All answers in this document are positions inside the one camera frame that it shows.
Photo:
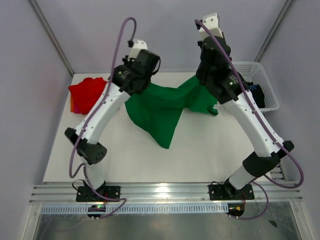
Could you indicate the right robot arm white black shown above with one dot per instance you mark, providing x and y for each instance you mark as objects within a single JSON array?
[{"x": 231, "y": 91}]

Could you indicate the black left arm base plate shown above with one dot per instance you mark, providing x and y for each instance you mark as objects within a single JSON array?
[{"x": 85, "y": 193}]

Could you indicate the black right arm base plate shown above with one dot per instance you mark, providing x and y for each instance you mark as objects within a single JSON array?
[{"x": 225, "y": 191}]

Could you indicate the right black controller board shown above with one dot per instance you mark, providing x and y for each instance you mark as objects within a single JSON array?
[{"x": 235, "y": 211}]

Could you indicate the orange folded t shirt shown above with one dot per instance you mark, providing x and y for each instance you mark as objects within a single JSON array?
[{"x": 71, "y": 104}]

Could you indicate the black controller board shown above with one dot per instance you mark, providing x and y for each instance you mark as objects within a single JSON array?
[
  {"x": 96, "y": 211},
  {"x": 235, "y": 211}
]

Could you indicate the aluminium mounting rail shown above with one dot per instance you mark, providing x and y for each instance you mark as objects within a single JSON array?
[{"x": 154, "y": 193}]

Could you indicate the green t shirt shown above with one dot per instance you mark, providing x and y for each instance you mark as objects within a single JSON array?
[{"x": 158, "y": 109}]

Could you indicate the black t shirt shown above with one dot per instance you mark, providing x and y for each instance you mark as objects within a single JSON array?
[{"x": 258, "y": 94}]

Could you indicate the white plastic basket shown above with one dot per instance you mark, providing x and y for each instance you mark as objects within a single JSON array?
[{"x": 254, "y": 72}]

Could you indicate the red folded t shirt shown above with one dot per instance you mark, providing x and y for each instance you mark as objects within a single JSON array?
[{"x": 86, "y": 93}]

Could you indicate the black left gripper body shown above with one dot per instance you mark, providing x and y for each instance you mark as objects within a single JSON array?
[{"x": 128, "y": 63}]

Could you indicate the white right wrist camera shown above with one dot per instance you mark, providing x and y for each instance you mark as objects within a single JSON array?
[{"x": 211, "y": 21}]

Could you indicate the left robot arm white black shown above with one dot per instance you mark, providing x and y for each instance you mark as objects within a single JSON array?
[{"x": 85, "y": 137}]

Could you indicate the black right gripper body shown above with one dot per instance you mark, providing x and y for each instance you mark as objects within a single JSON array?
[{"x": 199, "y": 72}]

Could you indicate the left black controller board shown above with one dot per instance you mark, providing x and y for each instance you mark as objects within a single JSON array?
[{"x": 96, "y": 211}]

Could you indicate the grey slotted cable duct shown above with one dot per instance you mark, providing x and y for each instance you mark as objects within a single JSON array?
[{"x": 146, "y": 208}]

